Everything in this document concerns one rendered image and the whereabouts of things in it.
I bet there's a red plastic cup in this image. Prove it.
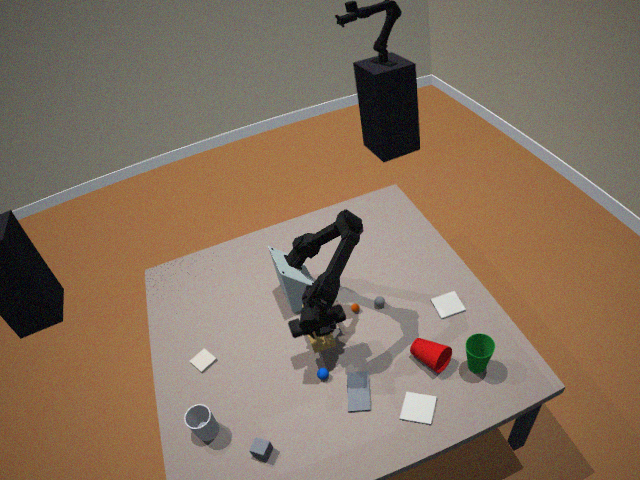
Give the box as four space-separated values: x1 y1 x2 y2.
410 338 452 373

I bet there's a green plastic cup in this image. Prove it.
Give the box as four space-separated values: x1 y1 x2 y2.
466 333 495 373

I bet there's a white square tile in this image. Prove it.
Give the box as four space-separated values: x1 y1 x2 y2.
189 349 217 373
399 392 437 425
430 291 466 319

